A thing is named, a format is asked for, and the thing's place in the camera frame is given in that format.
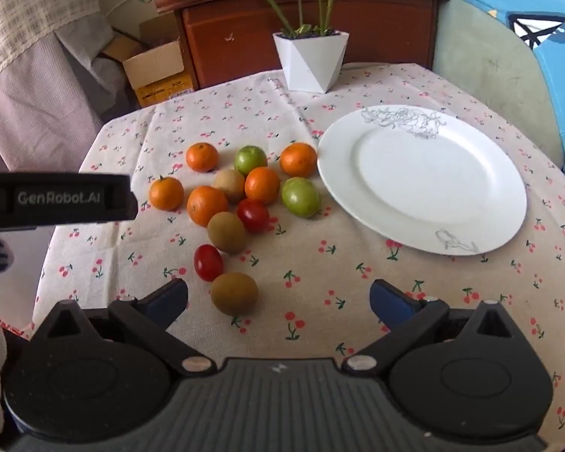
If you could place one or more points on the cherry print tablecloth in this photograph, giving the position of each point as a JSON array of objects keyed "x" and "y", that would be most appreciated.
[{"x": 320, "y": 292}]

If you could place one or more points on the potted plant in white pot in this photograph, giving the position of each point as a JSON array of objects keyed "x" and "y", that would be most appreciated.
[{"x": 310, "y": 61}]

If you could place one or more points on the brown kiwi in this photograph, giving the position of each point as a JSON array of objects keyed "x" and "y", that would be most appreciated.
[
  {"x": 226, "y": 232},
  {"x": 234, "y": 293},
  {"x": 229, "y": 184}
]

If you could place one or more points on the pale pink cloth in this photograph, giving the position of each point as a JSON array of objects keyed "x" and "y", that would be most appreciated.
[{"x": 37, "y": 113}]

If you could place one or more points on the cardboard box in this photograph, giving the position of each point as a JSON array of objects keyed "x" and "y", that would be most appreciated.
[{"x": 157, "y": 70}]

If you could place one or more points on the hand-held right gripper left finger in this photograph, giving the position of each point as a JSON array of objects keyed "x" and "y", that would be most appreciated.
[{"x": 169, "y": 299}]

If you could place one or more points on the beige checkered cloth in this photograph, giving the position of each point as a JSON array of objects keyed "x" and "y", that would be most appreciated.
[{"x": 23, "y": 19}]

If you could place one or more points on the red cherry tomato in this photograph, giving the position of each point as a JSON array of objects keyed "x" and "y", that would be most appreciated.
[
  {"x": 208, "y": 262},
  {"x": 253, "y": 215}
]

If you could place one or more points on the green plum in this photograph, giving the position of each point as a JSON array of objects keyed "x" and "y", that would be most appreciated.
[
  {"x": 301, "y": 197},
  {"x": 251, "y": 160}
]

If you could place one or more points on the white ceramic plate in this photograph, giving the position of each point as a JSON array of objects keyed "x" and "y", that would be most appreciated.
[{"x": 423, "y": 183}]

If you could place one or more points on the orange mandarin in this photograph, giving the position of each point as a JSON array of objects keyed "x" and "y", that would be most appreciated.
[
  {"x": 202, "y": 157},
  {"x": 166, "y": 193},
  {"x": 299, "y": 159},
  {"x": 207, "y": 205},
  {"x": 262, "y": 185}
]

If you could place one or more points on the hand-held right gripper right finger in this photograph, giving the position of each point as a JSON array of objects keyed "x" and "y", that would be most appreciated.
[{"x": 391, "y": 301}]

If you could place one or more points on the pale green cushion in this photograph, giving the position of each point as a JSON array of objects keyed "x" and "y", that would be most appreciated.
[{"x": 489, "y": 66}]

